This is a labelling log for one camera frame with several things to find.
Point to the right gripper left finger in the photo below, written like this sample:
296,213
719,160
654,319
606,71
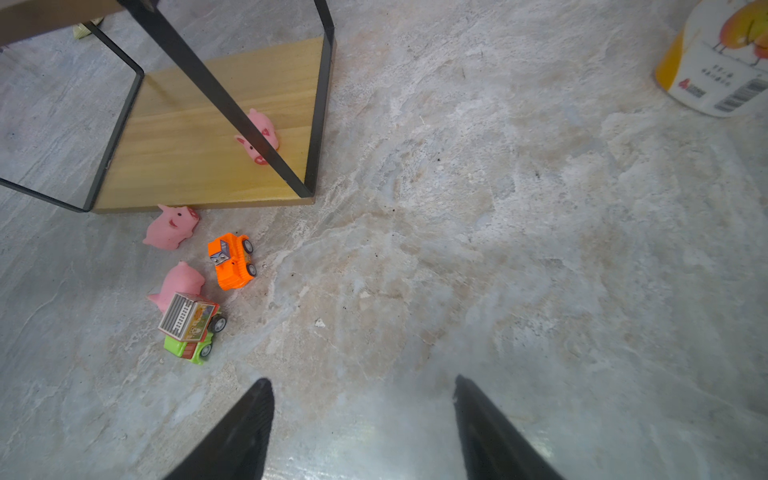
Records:
236,448

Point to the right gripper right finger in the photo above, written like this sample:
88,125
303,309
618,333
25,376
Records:
492,447

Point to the pink pig near shelf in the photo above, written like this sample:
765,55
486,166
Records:
172,227

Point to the pink pig in pile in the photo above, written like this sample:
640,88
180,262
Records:
180,279

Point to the orange toy bulldozer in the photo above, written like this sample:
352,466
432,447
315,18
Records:
231,257

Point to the pink pig on shelf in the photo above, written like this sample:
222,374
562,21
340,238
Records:
268,131

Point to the wooden three-tier shelf black frame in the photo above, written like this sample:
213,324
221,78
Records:
174,139

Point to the green truck with box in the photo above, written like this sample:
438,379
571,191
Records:
189,324

